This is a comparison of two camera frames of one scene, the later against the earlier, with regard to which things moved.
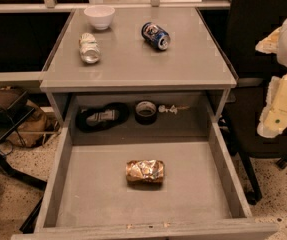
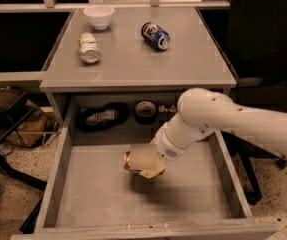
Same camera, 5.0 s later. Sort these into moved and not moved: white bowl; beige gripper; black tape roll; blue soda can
Moved: beige gripper
Not moved: white bowl; black tape roll; blue soda can
